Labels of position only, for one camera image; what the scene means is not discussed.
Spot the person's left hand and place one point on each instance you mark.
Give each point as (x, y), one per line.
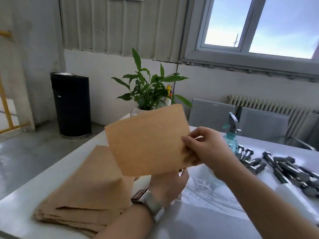
(167, 189)

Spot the person's right hand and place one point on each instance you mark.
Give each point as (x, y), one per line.
(214, 151)

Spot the clear plastic film sheet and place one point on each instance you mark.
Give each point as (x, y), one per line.
(209, 194)

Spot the single brown paper sheet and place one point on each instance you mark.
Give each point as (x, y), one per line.
(147, 141)

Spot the stack of brown paper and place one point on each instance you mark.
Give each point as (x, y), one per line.
(94, 191)

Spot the pile of steel bolts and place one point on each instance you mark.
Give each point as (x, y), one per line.
(291, 170)

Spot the white cling film roll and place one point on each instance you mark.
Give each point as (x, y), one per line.
(296, 199)

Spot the person's left forearm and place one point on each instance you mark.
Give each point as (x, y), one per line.
(127, 224)

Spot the person's right forearm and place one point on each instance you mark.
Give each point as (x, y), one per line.
(264, 201)

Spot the teal spray bottle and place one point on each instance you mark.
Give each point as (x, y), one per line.
(231, 141)

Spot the smartwatch with grey band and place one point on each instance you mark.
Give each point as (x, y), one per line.
(149, 202)

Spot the grey metal chair with armrest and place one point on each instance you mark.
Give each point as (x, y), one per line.
(264, 126)

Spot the white spray bottle colourful nozzle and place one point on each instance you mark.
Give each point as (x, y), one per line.
(170, 99)

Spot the clear glass plant pot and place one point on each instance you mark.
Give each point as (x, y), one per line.
(137, 112)

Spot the green leafy plant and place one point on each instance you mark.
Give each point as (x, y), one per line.
(147, 92)

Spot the white framed window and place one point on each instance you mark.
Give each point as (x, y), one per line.
(249, 54)

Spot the small metal dish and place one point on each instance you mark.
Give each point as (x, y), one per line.
(64, 74)

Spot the yellow metal railing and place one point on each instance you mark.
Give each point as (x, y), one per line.
(7, 109)

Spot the white wall radiator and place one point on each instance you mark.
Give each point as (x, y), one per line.
(269, 104)

